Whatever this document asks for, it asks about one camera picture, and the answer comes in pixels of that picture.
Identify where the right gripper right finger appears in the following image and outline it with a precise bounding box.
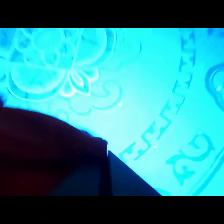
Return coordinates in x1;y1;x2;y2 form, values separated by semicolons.
107;149;163;197

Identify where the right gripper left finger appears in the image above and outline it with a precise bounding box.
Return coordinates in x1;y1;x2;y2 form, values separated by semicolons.
54;139;108;197

